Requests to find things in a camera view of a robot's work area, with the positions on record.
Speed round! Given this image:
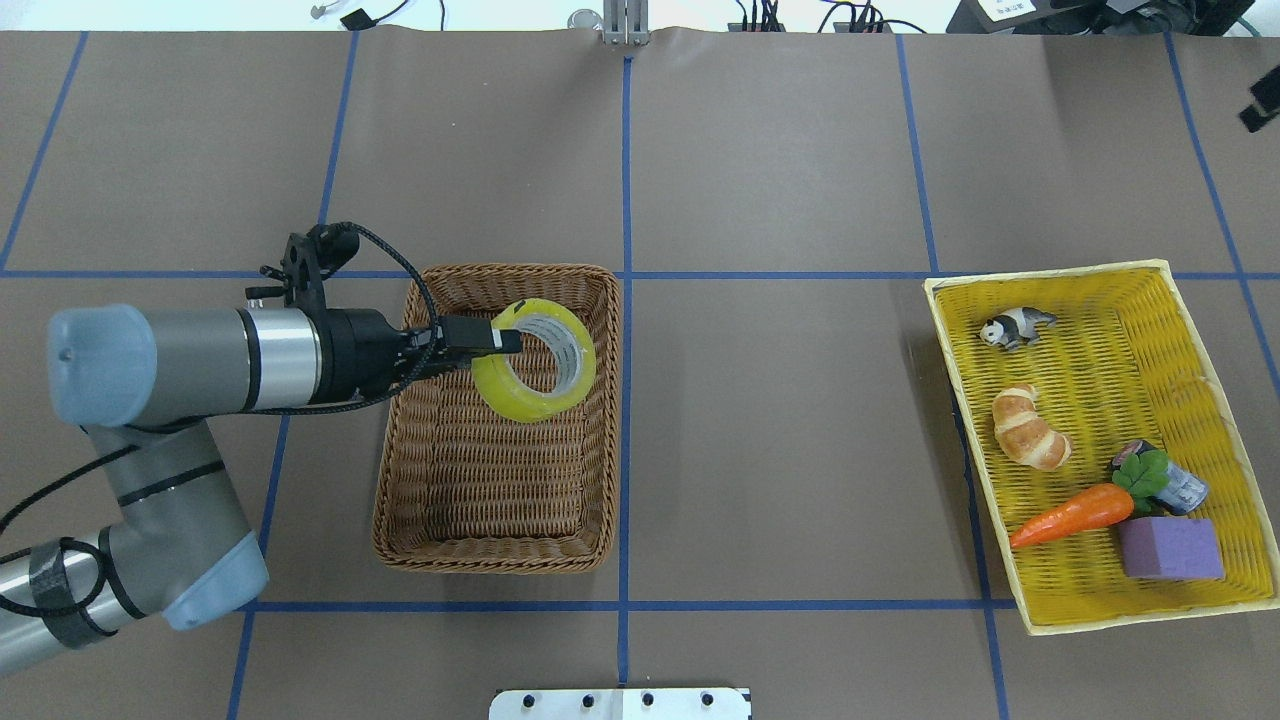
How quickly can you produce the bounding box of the brown wicker basket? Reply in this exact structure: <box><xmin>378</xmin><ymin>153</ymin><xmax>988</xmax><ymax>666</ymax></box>
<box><xmin>372</xmin><ymin>263</ymin><xmax>623</xmax><ymax>574</ymax></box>

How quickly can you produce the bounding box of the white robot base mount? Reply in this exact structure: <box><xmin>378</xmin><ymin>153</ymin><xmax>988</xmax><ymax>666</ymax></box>
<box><xmin>488</xmin><ymin>687</ymin><xmax>754</xmax><ymax>719</ymax></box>

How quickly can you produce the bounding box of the toy panda figurine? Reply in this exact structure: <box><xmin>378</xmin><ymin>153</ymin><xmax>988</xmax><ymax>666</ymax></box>
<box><xmin>975</xmin><ymin>306</ymin><xmax>1059</xmax><ymax>352</ymax></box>

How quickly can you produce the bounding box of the yellow woven tray basket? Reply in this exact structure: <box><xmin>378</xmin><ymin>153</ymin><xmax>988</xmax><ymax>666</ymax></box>
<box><xmin>923</xmin><ymin>259</ymin><xmax>1277</xmax><ymax>635</ymax></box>

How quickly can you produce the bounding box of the orange toy carrot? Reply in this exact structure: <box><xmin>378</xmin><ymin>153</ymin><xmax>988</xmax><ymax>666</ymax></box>
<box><xmin>1009</xmin><ymin>448</ymin><xmax>1171</xmax><ymax>550</ymax></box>

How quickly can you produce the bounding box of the black power strip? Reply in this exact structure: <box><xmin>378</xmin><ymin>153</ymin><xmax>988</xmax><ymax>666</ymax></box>
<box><xmin>724</xmin><ymin>12</ymin><xmax>895</xmax><ymax>35</ymax></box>

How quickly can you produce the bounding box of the round metal puck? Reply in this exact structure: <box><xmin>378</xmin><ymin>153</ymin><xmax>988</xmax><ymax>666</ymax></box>
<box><xmin>566</xmin><ymin>8</ymin><xmax>603</xmax><ymax>31</ymax></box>

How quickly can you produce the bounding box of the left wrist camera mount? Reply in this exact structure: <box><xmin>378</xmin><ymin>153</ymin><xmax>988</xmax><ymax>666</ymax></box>
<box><xmin>244</xmin><ymin>223</ymin><xmax>360</xmax><ymax>315</ymax></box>

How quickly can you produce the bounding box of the yellow clear tape roll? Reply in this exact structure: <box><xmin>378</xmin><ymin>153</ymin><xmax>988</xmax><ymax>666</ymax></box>
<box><xmin>470</xmin><ymin>299</ymin><xmax>596</xmax><ymax>424</ymax></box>

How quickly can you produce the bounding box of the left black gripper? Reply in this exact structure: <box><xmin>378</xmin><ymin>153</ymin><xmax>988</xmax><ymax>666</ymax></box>
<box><xmin>317</xmin><ymin>309</ymin><xmax>524</xmax><ymax>404</ymax></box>

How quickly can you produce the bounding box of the purple foam block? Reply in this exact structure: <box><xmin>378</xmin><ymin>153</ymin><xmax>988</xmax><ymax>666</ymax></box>
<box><xmin>1117</xmin><ymin>516</ymin><xmax>1226</xmax><ymax>582</ymax></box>

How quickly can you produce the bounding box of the toy croissant bread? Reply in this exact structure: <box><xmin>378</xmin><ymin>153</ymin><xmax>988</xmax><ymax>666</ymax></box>
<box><xmin>991</xmin><ymin>383</ymin><xmax>1073</xmax><ymax>471</ymax></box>

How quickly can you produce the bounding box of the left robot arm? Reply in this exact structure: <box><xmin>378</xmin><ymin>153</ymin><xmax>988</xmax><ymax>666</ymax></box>
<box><xmin>3</xmin><ymin>304</ymin><xmax>522</xmax><ymax>676</ymax></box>

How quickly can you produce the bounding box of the aluminium frame post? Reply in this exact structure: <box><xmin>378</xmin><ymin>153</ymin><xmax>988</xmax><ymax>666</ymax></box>
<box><xmin>600</xmin><ymin>0</ymin><xmax>652</xmax><ymax>47</ymax></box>

